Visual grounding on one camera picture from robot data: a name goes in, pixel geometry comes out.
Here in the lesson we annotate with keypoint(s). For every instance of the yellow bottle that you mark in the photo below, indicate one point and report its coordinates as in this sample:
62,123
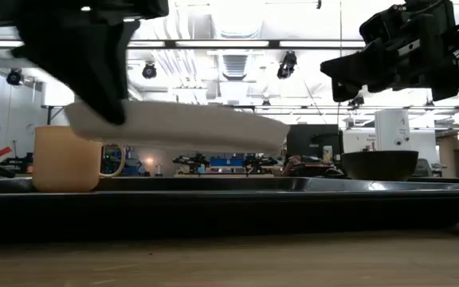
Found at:
327,154

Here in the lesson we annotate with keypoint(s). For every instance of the black overhead light bar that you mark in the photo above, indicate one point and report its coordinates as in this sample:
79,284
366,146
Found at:
277,44

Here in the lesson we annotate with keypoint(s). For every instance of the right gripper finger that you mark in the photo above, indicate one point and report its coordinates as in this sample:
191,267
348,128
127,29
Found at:
343,92
349,68

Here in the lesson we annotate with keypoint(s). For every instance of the black ceiling spotlight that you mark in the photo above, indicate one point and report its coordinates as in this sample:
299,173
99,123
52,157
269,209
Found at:
149,71
286,68
357,104
14,77

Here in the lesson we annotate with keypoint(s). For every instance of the background black robot arm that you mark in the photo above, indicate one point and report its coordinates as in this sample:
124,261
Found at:
191,161
259,161

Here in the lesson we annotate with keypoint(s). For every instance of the black monitor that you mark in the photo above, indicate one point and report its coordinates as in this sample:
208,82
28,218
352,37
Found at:
317,139

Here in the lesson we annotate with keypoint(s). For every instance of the black round bowl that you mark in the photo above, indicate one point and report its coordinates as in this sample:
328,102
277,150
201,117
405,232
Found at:
379,165

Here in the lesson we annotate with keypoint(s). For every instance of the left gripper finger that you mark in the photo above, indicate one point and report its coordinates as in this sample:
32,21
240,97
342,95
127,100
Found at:
90,68

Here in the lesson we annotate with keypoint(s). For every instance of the white round plate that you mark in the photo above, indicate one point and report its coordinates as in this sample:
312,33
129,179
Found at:
197,129

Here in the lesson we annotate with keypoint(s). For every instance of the blue storage bin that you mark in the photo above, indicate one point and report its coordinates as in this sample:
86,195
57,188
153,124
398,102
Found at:
225,162

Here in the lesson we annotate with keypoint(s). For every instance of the beige mug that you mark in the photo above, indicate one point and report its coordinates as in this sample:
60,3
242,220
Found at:
64,159

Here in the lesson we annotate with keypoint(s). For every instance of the black plastic serving tray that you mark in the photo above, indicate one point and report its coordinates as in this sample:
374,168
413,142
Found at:
213,215

